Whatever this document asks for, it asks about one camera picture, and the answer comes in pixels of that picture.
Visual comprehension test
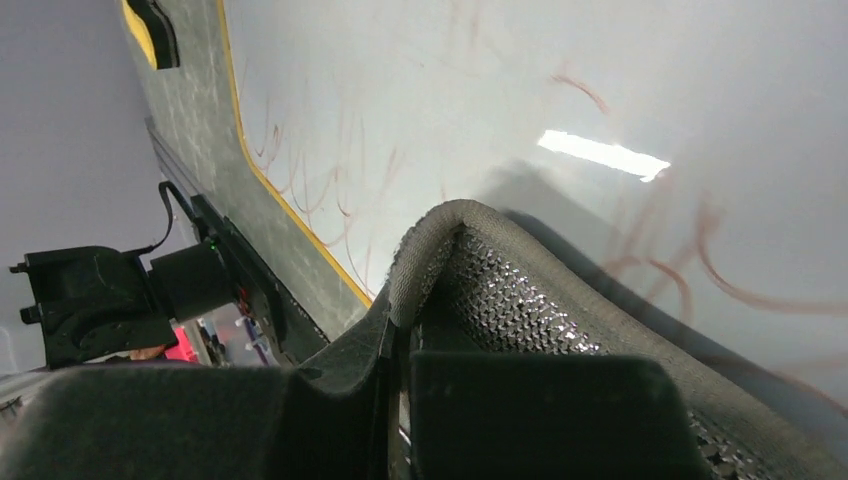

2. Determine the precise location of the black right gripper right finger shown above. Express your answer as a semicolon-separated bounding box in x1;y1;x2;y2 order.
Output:
408;316;709;479

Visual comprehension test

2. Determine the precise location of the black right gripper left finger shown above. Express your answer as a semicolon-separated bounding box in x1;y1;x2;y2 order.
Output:
1;296;393;479

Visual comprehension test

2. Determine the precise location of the grey blue scrubbing sponge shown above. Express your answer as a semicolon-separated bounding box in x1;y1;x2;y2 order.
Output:
386;200;847;479

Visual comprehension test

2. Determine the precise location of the yellow framed whiteboard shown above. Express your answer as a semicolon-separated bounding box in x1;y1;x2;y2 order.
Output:
222;1;847;405

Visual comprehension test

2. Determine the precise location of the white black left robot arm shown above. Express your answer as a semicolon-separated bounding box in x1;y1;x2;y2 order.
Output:
8;242;235;370

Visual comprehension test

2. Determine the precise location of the yellow black sponge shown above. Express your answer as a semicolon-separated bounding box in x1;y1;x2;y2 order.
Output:
121;0;181;70

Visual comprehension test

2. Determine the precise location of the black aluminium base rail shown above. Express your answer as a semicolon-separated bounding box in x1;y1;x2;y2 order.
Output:
145;119;333;369

